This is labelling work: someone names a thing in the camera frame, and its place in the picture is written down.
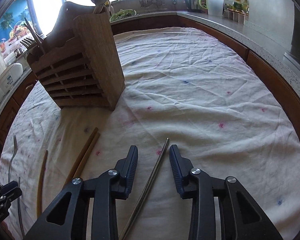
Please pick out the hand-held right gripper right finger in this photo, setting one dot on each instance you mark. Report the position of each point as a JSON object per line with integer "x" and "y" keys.
{"x": 175, "y": 165}

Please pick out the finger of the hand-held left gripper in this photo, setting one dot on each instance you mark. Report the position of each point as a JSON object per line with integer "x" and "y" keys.
{"x": 0, "y": 208}
{"x": 10, "y": 186}

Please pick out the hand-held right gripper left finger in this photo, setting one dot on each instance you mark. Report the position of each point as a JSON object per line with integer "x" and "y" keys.
{"x": 131, "y": 165}

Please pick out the metal chopstick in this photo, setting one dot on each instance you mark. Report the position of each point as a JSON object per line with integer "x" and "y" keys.
{"x": 156, "y": 165}
{"x": 20, "y": 205}

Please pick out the silver fork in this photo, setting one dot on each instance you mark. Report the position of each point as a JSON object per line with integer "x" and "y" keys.
{"x": 12, "y": 155}

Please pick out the wooden utensil holder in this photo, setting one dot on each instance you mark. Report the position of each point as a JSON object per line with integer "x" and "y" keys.
{"x": 97, "y": 55}

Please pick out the white flower-print tablecloth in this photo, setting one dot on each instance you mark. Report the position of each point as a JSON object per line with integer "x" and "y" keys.
{"x": 190, "y": 92}

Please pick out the white rice cooker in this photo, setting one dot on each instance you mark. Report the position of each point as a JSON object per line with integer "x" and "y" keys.
{"x": 11, "y": 75}

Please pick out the bowl of green vegetables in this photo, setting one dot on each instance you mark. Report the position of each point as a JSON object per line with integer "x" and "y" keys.
{"x": 122, "y": 14}

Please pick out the kitchen counter with wooden cabinets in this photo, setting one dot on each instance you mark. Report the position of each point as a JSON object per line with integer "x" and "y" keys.
{"x": 265, "y": 42}

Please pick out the white spice jar set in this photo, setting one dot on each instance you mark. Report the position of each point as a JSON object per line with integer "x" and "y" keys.
{"x": 236, "y": 16}

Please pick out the beach and fruit wall poster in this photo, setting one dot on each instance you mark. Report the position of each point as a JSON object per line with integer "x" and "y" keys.
{"x": 7, "y": 25}

